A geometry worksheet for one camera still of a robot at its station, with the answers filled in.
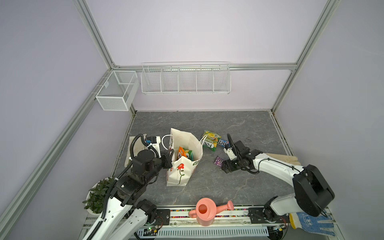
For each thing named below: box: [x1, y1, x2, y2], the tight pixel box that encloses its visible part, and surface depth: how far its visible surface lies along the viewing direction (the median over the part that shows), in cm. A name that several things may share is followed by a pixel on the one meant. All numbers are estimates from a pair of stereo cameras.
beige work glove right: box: [266, 153, 301, 166], surface depth 96 cm
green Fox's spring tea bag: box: [183, 147, 194, 162], surface depth 84 cm
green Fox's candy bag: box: [201, 130, 222, 152], surface depth 101 cm
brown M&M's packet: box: [214, 155, 224, 168], surface depth 93 cm
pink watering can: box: [188, 197, 234, 226], surface depth 68 cm
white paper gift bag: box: [166, 128, 203, 187], surface depth 75 cm
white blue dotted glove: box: [289, 210, 336, 237], surface depth 73 cm
